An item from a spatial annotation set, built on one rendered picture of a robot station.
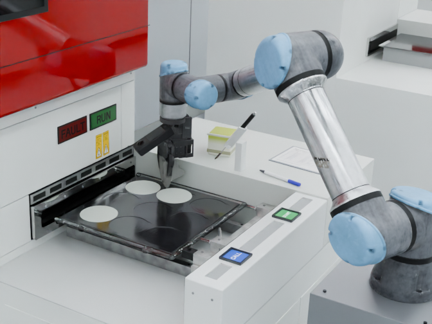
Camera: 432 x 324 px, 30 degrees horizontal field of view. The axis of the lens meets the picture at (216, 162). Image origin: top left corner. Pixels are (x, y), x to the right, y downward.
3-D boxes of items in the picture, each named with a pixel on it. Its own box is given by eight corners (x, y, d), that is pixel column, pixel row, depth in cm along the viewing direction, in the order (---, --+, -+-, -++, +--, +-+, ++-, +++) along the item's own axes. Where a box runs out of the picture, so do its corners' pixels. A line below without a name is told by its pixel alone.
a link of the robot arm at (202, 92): (231, 79, 210) (206, 69, 218) (195, 84, 203) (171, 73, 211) (229, 108, 213) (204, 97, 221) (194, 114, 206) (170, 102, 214)
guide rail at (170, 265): (66, 236, 217) (65, 225, 215) (71, 233, 218) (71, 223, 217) (227, 291, 194) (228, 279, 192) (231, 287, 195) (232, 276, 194)
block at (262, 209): (255, 215, 219) (256, 206, 218) (261, 211, 222) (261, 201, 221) (282, 223, 216) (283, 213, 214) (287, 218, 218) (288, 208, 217)
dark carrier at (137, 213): (60, 218, 210) (60, 216, 209) (137, 176, 237) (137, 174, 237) (170, 254, 194) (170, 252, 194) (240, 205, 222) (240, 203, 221)
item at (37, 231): (30, 239, 208) (29, 206, 205) (131, 184, 244) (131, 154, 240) (35, 240, 208) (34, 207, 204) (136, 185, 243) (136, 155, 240)
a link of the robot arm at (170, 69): (171, 67, 211) (153, 60, 217) (170, 107, 215) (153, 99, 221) (195, 63, 215) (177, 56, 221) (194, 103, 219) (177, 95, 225)
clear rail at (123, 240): (53, 221, 209) (53, 216, 208) (56, 219, 210) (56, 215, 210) (172, 261, 192) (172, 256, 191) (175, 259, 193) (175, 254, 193)
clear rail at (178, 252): (168, 260, 193) (168, 254, 192) (243, 205, 223) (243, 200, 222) (172, 261, 192) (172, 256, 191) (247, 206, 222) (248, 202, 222)
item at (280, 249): (182, 333, 176) (184, 278, 171) (291, 238, 221) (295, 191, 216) (219, 348, 172) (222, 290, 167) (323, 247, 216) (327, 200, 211)
